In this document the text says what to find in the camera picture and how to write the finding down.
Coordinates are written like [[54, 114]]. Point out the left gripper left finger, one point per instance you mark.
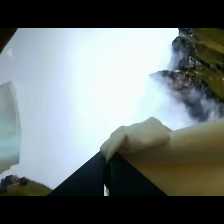
[[85, 181]]

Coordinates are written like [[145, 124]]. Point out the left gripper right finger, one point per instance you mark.
[[130, 181]]

